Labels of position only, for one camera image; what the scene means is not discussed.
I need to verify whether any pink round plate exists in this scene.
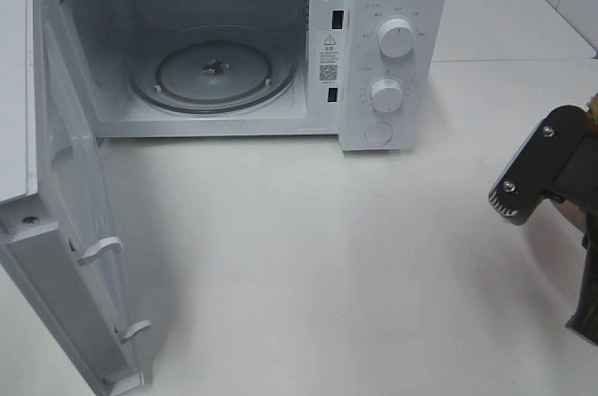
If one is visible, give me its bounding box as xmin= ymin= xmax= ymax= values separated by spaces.
xmin=555 ymin=201 xmax=587 ymax=233

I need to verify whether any white timer knob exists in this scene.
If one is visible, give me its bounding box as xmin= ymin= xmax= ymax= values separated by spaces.
xmin=370 ymin=78 xmax=405 ymax=113

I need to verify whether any toy burger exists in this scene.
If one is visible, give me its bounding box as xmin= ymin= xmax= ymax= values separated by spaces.
xmin=587 ymin=94 xmax=598 ymax=131

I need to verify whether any white microwave oven body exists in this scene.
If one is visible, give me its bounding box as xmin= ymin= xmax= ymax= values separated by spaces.
xmin=70 ymin=0 xmax=445 ymax=151

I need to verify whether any glass microwave turntable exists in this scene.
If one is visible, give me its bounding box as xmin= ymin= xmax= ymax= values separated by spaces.
xmin=129 ymin=25 xmax=305 ymax=115

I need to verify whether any white upper power knob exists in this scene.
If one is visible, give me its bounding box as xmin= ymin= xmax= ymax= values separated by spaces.
xmin=377 ymin=16 xmax=415 ymax=58

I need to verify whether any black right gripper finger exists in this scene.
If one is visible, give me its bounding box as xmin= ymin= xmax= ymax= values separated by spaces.
xmin=566 ymin=236 xmax=597 ymax=335

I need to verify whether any white microwave door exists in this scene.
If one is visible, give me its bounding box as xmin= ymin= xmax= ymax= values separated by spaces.
xmin=1 ymin=0 xmax=150 ymax=395

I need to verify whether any round white door release button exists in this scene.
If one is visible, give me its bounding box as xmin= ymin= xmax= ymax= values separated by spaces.
xmin=364 ymin=121 xmax=393 ymax=145

